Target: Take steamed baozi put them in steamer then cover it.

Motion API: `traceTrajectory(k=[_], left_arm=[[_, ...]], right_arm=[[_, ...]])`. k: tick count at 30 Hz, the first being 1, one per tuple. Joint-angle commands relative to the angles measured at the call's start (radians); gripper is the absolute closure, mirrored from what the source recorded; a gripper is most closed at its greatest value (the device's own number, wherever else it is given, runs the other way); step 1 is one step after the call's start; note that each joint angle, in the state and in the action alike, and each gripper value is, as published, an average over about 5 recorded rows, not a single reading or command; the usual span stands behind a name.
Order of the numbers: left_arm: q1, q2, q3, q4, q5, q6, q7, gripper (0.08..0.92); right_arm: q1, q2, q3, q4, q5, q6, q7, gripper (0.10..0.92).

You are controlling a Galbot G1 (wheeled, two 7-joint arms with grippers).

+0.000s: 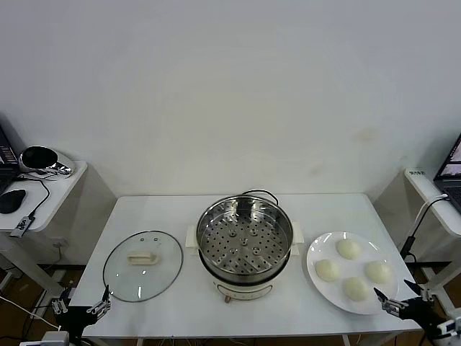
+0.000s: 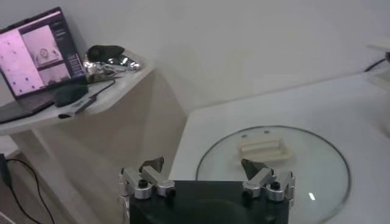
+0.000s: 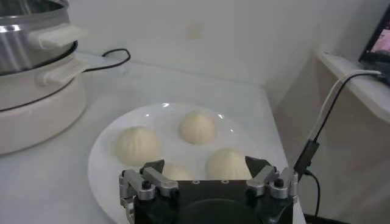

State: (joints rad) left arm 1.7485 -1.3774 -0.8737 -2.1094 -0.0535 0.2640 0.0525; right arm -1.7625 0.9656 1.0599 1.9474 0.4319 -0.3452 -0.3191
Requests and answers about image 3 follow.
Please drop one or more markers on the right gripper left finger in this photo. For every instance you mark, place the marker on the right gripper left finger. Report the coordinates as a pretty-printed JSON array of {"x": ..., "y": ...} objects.
[{"x": 158, "y": 181}]

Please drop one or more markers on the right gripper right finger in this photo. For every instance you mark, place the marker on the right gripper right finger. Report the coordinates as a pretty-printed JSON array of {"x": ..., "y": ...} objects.
[{"x": 262, "y": 179}]

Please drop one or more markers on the white steamed baozi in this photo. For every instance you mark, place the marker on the white steamed baozi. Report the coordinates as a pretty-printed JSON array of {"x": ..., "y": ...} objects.
[
  {"x": 138, "y": 145},
  {"x": 176, "y": 172},
  {"x": 197, "y": 127},
  {"x": 228, "y": 164}
]

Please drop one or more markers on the stainless steel steamer basket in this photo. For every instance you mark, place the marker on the stainless steel steamer basket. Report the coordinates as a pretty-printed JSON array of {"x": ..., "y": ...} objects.
[{"x": 18, "y": 45}]

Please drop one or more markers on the white round plate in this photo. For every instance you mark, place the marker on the white round plate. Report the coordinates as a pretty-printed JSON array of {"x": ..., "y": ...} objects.
[{"x": 103, "y": 182}]

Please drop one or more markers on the cream electric pot base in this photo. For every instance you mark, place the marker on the cream electric pot base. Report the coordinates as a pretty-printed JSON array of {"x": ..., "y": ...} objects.
[{"x": 36, "y": 115}]

